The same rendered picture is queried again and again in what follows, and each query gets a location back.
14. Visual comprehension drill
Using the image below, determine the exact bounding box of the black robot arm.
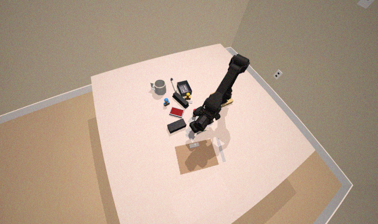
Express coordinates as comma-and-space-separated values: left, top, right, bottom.
193, 54, 250, 131

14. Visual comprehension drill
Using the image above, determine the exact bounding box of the grey mug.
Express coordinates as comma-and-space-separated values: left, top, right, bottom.
150, 79, 166, 95

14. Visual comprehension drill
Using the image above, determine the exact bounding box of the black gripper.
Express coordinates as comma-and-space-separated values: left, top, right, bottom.
189, 114, 221, 133

